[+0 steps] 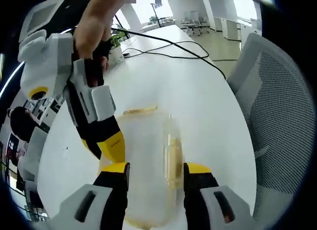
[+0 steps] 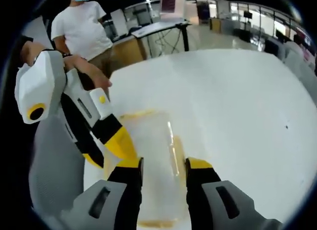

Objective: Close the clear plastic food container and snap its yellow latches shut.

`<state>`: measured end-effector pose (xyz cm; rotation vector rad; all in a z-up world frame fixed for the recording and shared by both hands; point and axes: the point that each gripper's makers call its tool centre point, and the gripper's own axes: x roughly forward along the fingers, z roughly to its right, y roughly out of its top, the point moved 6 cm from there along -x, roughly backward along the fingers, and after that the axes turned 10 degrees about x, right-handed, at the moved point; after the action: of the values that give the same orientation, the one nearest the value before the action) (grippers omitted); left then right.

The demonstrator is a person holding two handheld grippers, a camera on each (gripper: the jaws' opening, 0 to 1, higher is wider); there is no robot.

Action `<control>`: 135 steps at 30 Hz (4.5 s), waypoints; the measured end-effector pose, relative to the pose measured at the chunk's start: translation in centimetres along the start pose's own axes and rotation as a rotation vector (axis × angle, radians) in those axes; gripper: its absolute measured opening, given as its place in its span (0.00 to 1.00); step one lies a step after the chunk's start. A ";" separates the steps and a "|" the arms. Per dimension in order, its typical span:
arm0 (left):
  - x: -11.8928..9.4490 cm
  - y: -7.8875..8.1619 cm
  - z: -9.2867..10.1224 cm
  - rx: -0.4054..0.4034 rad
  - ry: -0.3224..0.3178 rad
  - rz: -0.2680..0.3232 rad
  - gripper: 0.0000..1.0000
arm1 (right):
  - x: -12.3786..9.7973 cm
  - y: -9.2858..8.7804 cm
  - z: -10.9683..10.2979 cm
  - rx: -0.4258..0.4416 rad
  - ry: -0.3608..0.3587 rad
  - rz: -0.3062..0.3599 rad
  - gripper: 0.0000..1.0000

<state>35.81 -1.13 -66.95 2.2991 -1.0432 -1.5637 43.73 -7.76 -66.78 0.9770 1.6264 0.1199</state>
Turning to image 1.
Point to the white ceiling light strip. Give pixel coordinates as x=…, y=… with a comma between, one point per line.
x=10, y=79

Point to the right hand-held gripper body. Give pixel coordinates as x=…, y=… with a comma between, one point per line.
x=39, y=66

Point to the clear plastic buckle box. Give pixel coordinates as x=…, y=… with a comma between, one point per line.
x=146, y=141

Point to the grey mesh office chair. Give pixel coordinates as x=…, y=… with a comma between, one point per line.
x=272, y=104

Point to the white office chair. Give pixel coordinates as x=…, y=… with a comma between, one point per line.
x=203, y=23
x=190, y=26

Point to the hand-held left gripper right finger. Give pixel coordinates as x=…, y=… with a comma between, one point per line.
x=195, y=197

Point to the white low cabinets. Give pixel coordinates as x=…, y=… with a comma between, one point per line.
x=230, y=29

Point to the person's right hand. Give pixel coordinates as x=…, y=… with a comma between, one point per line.
x=89, y=39

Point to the potted green plant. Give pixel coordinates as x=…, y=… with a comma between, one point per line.
x=116, y=55

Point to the red screen monitor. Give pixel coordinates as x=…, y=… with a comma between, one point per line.
x=12, y=146

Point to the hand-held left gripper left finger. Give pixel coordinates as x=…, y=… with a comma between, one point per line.
x=111, y=190

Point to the grey framed monitor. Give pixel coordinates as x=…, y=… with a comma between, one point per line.
x=39, y=16

